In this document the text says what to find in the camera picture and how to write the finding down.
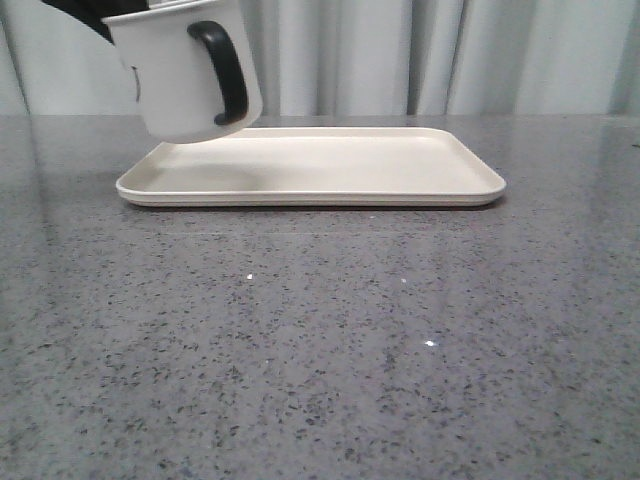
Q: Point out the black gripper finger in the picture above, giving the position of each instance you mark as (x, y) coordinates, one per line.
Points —
(92, 12)

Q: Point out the white smiley mug black handle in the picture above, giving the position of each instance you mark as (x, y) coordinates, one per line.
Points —
(194, 68)

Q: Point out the cream rectangular plastic tray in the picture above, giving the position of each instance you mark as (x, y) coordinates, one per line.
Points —
(315, 166)

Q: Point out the pale grey-green curtain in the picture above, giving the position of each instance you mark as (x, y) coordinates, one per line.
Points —
(357, 58)

